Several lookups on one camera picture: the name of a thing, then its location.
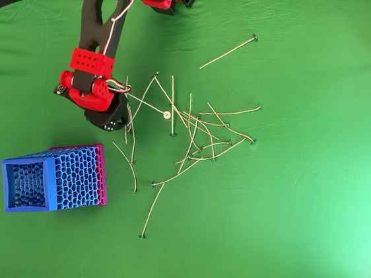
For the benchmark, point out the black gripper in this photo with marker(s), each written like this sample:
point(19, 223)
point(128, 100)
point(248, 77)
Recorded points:
point(108, 120)

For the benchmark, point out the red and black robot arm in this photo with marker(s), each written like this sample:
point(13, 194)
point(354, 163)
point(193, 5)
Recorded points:
point(87, 29)

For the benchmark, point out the blue and magenta lattice basket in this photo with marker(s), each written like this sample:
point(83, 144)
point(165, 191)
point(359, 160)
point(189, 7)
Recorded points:
point(51, 181)

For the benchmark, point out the green cloth with black rim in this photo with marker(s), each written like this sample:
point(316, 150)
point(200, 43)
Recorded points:
point(265, 204)

